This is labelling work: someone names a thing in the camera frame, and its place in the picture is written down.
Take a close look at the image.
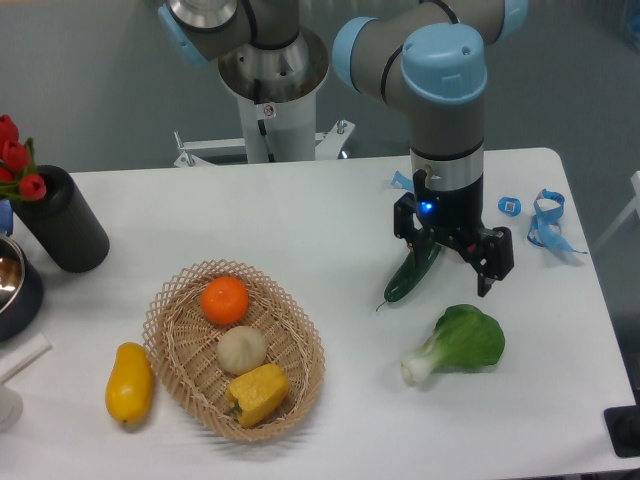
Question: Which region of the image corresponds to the white furniture right edge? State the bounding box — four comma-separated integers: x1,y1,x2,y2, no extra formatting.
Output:
592,170,640,251

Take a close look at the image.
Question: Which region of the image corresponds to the white steamed bun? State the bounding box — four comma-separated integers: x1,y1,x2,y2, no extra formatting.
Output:
216,326,268,375

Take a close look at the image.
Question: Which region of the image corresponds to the steel bowl black base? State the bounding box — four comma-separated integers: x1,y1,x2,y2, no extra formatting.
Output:
1,235,44,342

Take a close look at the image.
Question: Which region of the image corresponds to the black ribbed vase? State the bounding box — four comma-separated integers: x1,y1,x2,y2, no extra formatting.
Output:
11,165,110,273

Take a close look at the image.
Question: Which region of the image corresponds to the blue object left edge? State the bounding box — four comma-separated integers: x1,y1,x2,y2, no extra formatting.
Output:
0,200,14,237

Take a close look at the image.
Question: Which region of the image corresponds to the green bok choy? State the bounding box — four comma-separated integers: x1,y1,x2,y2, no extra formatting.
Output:
400,304,506,384

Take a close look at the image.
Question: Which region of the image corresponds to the curved blue strip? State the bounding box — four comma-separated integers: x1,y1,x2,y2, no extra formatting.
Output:
390,171,414,192

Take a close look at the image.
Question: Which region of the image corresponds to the black device at edge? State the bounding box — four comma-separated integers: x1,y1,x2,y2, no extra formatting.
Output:
604,405,639,458

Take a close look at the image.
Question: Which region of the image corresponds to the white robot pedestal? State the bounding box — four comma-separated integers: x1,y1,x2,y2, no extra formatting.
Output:
174,27,355,167

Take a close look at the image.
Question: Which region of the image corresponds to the green cucumber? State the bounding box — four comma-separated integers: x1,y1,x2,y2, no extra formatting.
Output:
375,243,441,312

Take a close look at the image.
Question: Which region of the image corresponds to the woven wicker basket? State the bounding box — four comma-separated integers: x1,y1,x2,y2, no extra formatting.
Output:
143,260,325,442

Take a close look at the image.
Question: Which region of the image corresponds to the yellow mango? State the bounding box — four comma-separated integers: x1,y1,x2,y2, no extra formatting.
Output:
105,342,154,425

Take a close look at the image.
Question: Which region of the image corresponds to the red tulip bouquet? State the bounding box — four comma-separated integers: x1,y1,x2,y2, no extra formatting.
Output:
0,114,47,202

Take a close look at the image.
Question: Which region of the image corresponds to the yellow bell pepper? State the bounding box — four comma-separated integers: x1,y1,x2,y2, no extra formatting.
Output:
225,363,289,428

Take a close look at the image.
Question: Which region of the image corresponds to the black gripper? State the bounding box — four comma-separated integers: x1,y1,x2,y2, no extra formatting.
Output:
393,169,514,298

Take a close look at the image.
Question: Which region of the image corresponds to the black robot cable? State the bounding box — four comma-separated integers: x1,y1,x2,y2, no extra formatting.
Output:
252,78,276,164

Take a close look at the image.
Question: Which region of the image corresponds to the orange fruit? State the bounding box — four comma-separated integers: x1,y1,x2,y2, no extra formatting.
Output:
200,276,249,326

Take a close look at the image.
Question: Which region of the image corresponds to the blue tangled ribbon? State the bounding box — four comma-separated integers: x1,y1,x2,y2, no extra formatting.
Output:
527,188,588,258

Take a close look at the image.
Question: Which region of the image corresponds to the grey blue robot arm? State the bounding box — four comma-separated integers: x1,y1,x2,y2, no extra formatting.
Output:
158,1,528,295

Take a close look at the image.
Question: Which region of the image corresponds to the small blue tag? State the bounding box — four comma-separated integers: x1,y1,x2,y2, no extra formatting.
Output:
498,196,522,217

